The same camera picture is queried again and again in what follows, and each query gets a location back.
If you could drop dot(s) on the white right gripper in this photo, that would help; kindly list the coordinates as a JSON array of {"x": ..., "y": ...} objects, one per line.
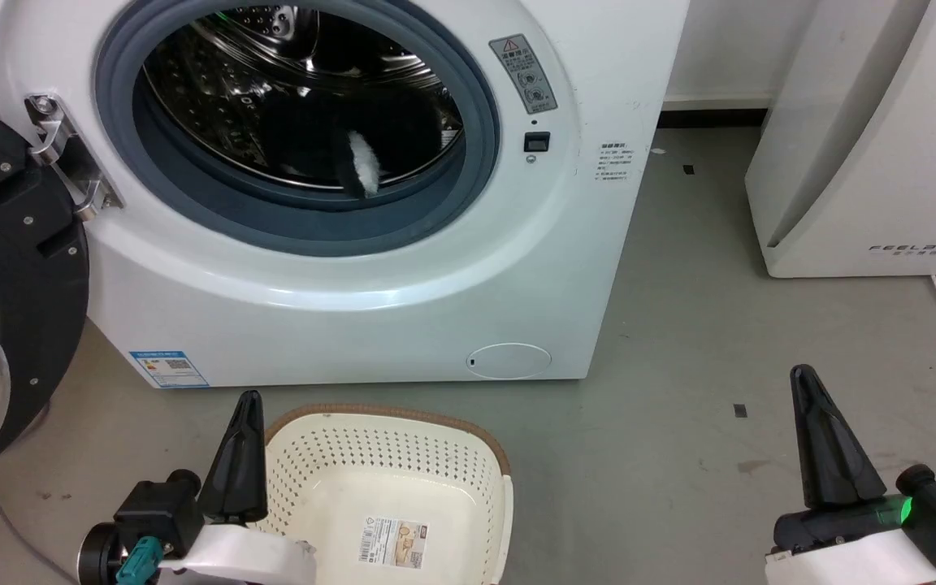
[{"x": 850, "y": 552}]

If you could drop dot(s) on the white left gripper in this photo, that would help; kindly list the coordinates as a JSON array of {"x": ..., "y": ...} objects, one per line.
[{"x": 249, "y": 556}]

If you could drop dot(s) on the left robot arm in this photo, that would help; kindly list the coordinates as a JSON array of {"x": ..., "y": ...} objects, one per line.
[{"x": 98, "y": 556}]

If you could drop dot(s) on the cream perforated laundry basket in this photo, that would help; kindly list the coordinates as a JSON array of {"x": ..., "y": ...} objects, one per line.
[{"x": 338, "y": 463}]

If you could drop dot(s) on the white front-load washing machine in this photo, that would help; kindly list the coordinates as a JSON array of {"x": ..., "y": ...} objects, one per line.
[{"x": 354, "y": 325}]

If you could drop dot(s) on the blue energy label sticker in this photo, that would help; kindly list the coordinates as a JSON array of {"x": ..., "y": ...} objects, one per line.
[{"x": 169, "y": 370}]

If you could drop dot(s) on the paper barcode label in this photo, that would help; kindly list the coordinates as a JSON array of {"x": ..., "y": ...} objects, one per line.
[{"x": 393, "y": 543}]

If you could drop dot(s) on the round white filter cover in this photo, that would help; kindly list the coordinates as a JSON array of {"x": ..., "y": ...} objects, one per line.
[{"x": 509, "y": 361}]

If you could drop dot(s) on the white Feelbird appliance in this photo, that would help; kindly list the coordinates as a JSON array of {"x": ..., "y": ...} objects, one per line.
[{"x": 858, "y": 162}]

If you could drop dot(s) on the black round washer door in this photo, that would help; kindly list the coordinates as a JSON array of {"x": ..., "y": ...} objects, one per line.
[{"x": 25, "y": 268}]

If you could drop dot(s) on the grey rubber door gasket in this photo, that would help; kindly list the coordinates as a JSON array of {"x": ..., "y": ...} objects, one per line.
[{"x": 444, "y": 215}]

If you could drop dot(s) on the black and white garment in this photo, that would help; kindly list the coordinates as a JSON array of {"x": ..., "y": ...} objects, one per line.
[{"x": 363, "y": 162}]

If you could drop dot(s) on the chrome door hinge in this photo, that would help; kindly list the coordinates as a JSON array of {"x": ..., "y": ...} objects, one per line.
[{"x": 70, "y": 158}]

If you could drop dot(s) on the small printed text sticker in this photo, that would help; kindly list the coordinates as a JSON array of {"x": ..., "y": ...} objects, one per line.
[{"x": 614, "y": 162}]

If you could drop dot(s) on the steel washer drum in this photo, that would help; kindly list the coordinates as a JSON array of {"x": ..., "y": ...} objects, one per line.
[{"x": 208, "y": 89}]

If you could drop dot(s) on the black door latch socket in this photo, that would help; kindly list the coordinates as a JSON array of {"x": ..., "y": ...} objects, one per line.
[{"x": 537, "y": 142}]

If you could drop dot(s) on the grey warning sticker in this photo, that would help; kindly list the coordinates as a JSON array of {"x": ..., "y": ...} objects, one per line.
[{"x": 525, "y": 75}]

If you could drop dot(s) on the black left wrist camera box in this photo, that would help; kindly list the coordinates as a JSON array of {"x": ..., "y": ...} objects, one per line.
[{"x": 158, "y": 513}]

